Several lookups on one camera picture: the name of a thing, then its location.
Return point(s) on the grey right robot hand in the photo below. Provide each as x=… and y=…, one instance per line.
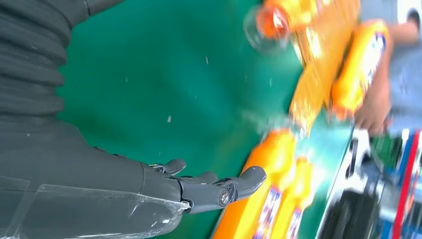
x=82, y=184

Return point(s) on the person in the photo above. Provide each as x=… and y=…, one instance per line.
x=407, y=82

